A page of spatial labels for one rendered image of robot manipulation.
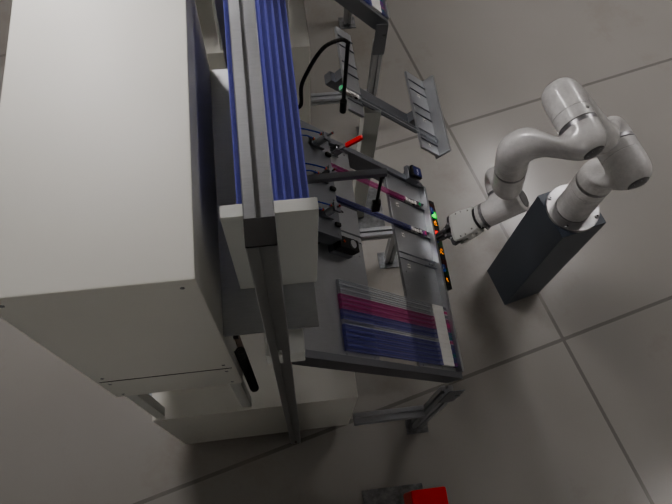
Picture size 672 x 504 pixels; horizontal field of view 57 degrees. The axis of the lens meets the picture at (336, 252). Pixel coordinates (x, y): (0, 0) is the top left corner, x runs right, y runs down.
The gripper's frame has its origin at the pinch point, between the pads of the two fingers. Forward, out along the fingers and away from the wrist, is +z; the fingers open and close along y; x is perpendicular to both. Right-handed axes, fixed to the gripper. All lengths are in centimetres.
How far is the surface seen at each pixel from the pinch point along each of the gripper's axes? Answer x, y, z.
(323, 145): 59, 11, -4
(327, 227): 61, -15, -3
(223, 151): 94, -4, -3
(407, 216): 14.0, 4.7, 2.6
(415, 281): 16.6, -19.1, 2.6
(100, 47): 129, -2, -15
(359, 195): -21, 46, 48
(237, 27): 124, -17, -46
